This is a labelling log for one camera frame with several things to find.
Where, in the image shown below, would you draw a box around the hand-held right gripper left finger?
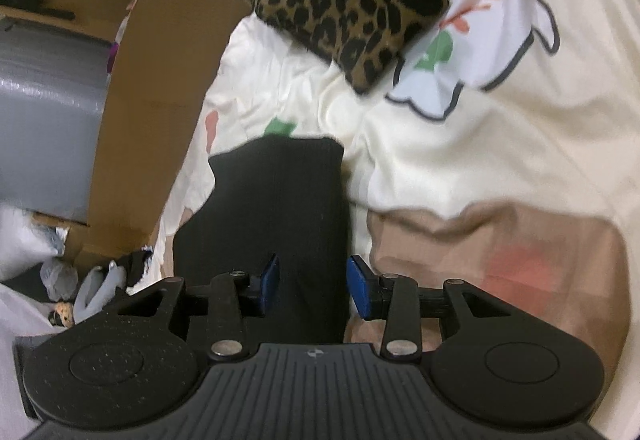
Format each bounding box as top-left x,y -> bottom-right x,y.
117,254 -> 281,362

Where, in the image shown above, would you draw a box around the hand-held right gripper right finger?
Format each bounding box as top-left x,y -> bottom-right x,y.
347,255 -> 526,362

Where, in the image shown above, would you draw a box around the black drawstring pants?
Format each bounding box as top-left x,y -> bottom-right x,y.
170,136 -> 352,346

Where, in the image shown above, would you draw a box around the black cloth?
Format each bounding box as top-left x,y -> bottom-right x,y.
106,247 -> 155,289

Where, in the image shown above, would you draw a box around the grey neck pillow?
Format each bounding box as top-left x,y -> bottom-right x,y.
71,261 -> 129,325

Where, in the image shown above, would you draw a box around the cream bear print blanket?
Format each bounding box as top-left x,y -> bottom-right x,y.
150,0 -> 640,440

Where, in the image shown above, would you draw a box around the brown cardboard sheet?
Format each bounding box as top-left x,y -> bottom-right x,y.
64,0 -> 253,268

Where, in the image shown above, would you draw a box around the small plush doll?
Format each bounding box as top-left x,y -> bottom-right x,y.
47,300 -> 76,327

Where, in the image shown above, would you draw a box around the grey plastic bag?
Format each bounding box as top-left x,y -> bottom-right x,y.
40,257 -> 80,301

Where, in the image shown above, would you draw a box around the white curtain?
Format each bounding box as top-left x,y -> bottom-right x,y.
0,282 -> 68,440

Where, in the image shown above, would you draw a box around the white pillow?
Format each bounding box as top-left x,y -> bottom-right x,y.
0,204 -> 67,281

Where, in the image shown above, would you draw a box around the grey plastic-wrapped panel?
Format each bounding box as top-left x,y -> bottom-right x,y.
0,27 -> 122,227

